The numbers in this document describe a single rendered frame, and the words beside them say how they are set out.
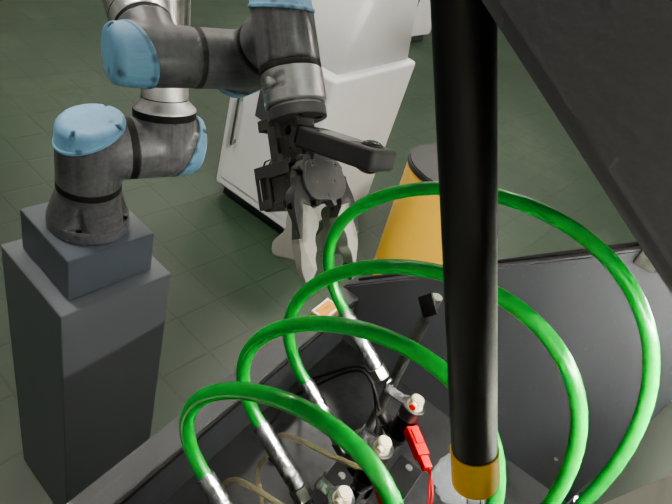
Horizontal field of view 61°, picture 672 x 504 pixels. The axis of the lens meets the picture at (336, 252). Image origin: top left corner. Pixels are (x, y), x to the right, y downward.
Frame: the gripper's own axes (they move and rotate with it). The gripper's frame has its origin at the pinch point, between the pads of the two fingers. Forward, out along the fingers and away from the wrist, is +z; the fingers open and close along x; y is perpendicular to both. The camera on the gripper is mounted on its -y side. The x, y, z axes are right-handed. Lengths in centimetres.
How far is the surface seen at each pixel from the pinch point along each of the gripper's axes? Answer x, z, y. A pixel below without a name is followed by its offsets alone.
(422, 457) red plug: -4.1, 22.5, -5.8
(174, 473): 7.0, 24.6, 27.9
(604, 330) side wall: -38.0, 14.6, -18.1
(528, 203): 0.9, -4.1, -24.3
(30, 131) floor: -77, -87, 251
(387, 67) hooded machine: -165, -82, 92
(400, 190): 2.1, -7.6, -12.1
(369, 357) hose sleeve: -3.6, 10.8, -0.7
